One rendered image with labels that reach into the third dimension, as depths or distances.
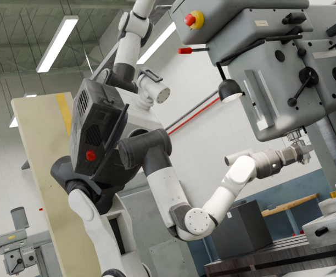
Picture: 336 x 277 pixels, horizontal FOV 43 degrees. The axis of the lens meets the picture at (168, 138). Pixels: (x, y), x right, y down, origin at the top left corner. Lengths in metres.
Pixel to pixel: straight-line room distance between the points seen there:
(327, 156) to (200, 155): 6.67
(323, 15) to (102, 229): 1.17
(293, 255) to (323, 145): 0.59
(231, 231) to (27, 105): 1.75
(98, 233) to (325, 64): 1.03
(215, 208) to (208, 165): 7.08
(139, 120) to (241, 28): 0.46
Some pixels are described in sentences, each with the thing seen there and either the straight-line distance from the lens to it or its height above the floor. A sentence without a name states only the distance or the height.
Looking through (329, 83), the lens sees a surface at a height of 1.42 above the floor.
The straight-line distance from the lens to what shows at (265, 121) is 1.44.
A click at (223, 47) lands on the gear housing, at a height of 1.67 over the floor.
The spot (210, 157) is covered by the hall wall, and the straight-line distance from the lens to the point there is 8.31.
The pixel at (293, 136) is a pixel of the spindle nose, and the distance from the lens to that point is 1.52.
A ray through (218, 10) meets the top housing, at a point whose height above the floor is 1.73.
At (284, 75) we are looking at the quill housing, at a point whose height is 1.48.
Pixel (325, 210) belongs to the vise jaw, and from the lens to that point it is 1.43.
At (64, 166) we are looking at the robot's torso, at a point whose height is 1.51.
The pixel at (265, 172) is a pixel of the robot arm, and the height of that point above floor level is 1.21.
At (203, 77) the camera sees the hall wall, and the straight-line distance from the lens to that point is 8.12.
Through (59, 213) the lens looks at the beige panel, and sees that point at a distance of 2.85.
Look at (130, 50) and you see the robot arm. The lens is 1.76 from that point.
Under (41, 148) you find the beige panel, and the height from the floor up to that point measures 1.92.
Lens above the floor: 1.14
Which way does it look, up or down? 11 degrees up
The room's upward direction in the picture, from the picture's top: 20 degrees counter-clockwise
